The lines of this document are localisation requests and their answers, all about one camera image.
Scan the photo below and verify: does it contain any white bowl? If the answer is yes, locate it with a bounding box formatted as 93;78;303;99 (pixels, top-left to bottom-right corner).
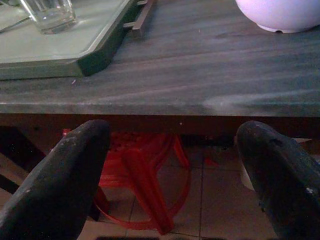
234;0;320;34

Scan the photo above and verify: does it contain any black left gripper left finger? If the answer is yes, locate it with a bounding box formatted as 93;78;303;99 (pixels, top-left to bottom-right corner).
0;119;111;240

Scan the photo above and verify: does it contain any red metal stool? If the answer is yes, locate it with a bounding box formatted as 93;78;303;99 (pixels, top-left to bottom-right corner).
62;128;193;236

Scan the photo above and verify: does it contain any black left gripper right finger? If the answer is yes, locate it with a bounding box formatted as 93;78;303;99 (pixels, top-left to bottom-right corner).
235;120;320;240

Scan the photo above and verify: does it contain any mirrored tray with metal handle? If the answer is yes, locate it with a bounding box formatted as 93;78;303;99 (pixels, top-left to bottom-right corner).
0;0;159;81

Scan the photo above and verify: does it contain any clear drinking glass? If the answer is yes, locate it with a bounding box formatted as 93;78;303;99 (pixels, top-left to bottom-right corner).
19;0;78;35

